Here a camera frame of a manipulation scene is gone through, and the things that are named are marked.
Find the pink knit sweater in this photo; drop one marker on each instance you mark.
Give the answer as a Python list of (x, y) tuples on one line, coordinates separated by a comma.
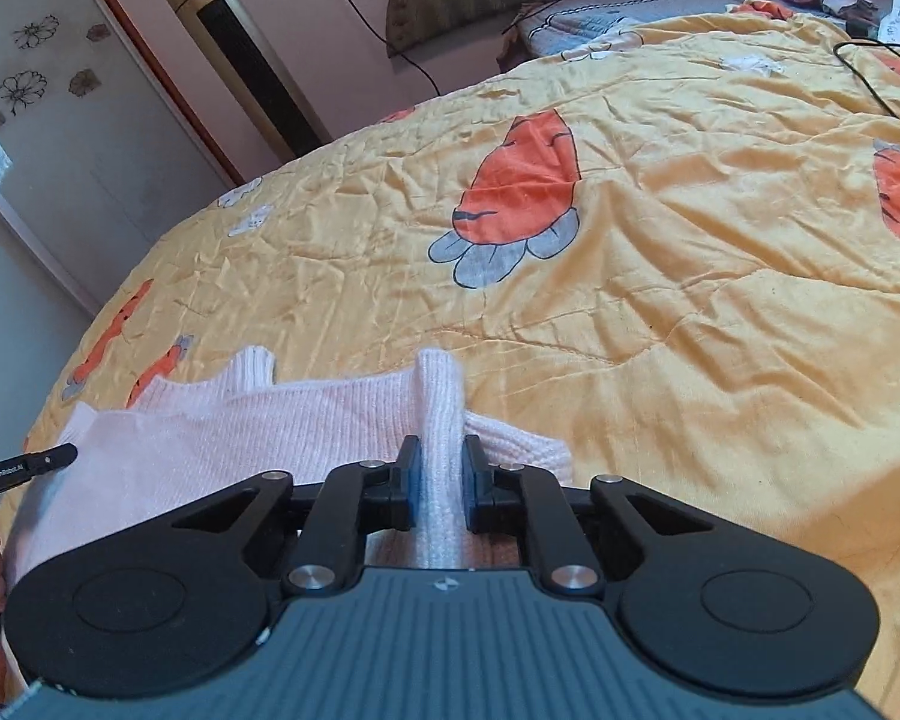
[(270, 424)]

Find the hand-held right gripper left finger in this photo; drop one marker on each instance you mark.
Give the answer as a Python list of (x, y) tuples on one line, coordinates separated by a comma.
[(414, 476)]

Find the white wardrobe with flower decals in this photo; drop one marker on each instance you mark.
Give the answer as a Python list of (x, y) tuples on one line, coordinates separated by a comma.
[(82, 135)]

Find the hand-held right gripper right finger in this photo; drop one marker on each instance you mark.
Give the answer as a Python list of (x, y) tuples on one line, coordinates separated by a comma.
[(471, 484)]

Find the yellow carrot print quilt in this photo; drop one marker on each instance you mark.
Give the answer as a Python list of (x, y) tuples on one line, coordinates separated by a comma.
[(682, 277)]

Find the grey patterned pillow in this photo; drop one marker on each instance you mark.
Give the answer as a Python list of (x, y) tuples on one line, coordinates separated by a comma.
[(570, 28)]

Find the gold tower fan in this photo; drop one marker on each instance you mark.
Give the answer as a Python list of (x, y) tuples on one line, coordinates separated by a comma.
[(247, 60)]

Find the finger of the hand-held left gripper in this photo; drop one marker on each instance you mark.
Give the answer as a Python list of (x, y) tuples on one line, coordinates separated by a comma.
[(61, 455)]

